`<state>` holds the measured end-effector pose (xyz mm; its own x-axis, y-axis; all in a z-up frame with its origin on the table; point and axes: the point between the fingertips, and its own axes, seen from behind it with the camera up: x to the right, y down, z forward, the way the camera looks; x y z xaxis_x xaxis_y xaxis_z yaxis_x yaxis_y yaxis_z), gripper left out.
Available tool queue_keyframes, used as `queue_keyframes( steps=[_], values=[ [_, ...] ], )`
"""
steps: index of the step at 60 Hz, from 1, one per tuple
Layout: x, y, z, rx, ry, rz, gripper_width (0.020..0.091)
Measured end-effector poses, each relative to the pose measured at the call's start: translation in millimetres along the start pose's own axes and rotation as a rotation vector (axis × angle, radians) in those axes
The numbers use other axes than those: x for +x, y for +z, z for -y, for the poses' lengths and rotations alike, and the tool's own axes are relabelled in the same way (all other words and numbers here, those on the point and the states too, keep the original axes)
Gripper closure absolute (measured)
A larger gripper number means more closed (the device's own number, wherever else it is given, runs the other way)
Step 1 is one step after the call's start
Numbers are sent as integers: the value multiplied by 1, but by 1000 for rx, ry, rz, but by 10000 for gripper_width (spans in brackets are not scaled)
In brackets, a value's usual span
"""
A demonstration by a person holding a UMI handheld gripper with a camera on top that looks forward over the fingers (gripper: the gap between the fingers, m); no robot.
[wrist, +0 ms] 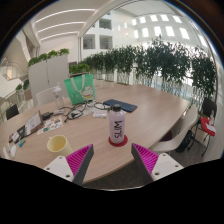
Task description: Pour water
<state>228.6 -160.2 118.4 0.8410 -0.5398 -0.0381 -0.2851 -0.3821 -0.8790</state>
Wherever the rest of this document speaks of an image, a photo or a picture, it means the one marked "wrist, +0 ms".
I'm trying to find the pale yellow mug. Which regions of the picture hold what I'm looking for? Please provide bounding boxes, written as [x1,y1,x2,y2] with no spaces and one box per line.
[46,134,74,163]

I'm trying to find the colourful sticker sheet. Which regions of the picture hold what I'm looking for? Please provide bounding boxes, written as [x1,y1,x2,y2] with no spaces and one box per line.
[37,115,64,135]

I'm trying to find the black chair with red cushion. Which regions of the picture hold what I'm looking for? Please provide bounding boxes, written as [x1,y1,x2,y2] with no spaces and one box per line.
[189,97,218,158]

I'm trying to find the black power adapter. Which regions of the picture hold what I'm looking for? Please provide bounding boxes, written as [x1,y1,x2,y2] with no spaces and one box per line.
[40,111,54,121]

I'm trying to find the tangled black cables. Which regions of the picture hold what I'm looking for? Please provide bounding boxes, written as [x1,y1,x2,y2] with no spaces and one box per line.
[53,100,111,123]

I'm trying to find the white cabinet topped with plants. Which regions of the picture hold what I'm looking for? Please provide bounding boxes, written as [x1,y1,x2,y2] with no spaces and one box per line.
[27,48,71,98]

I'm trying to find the dark blue keyboard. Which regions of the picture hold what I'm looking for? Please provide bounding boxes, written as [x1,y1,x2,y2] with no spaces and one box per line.
[102,98,139,113]

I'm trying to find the black office chair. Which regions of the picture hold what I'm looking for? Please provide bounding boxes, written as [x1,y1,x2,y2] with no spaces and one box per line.
[4,104,20,121]

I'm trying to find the black notebook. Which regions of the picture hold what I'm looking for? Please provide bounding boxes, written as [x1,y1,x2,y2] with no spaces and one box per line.
[8,124,28,144]

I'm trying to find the green tote bag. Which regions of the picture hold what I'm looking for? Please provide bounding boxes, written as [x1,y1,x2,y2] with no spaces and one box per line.
[63,73,97,106]

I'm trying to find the clear plastic water bottle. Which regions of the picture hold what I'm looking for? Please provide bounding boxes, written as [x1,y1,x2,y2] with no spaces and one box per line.
[51,83,66,111]

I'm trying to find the flat round red coaster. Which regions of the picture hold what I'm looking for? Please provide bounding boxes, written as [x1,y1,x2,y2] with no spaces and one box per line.
[107,133,129,148]

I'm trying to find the black backpack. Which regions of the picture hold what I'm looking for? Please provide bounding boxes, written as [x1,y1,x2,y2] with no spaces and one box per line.
[174,129,195,154]

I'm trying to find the grey printed booklet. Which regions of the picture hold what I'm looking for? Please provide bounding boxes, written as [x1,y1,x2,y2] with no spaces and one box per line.
[24,110,44,136]

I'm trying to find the white office chair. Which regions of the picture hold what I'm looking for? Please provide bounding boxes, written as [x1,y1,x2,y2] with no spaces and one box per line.
[35,86,59,108]

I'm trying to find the small white box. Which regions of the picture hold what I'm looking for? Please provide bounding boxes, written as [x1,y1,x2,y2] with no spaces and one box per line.
[92,110,109,119]

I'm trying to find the potted plants planter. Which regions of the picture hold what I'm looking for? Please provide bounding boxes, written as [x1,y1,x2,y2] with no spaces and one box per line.
[14,78,31,101]

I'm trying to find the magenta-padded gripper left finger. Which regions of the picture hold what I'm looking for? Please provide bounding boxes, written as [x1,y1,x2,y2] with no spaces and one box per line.
[43,143,95,187]

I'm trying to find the green hedge plant row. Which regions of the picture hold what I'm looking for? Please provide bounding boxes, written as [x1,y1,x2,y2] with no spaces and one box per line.
[68,36,218,111]

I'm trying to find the lilac drink bottle black cap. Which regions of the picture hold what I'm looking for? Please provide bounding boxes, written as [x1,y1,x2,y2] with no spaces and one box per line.
[107,103,127,145]

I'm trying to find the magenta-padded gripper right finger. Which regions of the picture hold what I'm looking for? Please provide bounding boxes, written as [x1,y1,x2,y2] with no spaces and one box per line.
[131,143,185,185]

